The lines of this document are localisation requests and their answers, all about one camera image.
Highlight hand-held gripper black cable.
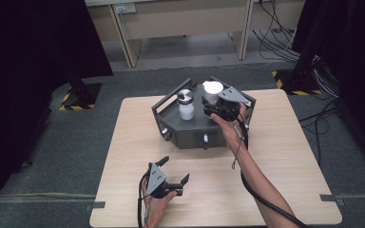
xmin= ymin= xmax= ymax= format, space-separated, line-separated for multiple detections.
xmin=137 ymin=172 xmax=150 ymax=228
xmin=231 ymin=120 xmax=308 ymax=228

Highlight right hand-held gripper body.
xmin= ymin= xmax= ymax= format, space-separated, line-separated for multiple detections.
xmin=218 ymin=85 xmax=250 ymax=122

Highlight white plastic cup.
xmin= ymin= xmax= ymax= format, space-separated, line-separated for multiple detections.
xmin=202 ymin=80 xmax=224 ymax=105

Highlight white jar with silver lid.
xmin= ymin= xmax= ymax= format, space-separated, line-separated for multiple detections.
xmin=176 ymin=88 xmax=196 ymax=122

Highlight dark grey corner shelf rack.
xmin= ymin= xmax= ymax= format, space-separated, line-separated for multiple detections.
xmin=151 ymin=75 xmax=257 ymax=150

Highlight black curtain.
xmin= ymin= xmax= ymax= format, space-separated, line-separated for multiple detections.
xmin=0 ymin=0 xmax=114 ymax=219
xmin=293 ymin=0 xmax=365 ymax=174

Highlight right hand-held gripper black cable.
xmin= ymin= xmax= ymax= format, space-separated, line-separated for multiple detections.
xmin=231 ymin=120 xmax=308 ymax=228

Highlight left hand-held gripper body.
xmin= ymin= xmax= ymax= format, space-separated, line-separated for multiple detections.
xmin=146 ymin=162 xmax=169 ymax=199

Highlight black stand with striped base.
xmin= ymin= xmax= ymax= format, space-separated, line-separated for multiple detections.
xmin=271 ymin=47 xmax=322 ymax=96
xmin=59 ymin=74 xmax=103 ymax=112

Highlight left hand-held gripper black cable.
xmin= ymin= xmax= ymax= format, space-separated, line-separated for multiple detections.
xmin=137 ymin=172 xmax=150 ymax=228

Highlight black floor cables by curtain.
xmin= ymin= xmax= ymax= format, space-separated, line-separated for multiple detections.
xmin=298 ymin=98 xmax=340 ymax=167

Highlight person's right hand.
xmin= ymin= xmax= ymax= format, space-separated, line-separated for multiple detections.
xmin=211 ymin=104 xmax=249 ymax=155

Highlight person's left hand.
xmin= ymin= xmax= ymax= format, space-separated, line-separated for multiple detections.
xmin=141 ymin=181 xmax=178 ymax=228

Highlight white wall socket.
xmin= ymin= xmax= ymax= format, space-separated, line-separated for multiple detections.
xmin=113 ymin=3 xmax=138 ymax=15

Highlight bundle of black floor cables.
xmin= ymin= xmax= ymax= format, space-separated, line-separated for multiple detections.
xmin=252 ymin=0 xmax=301 ymax=63

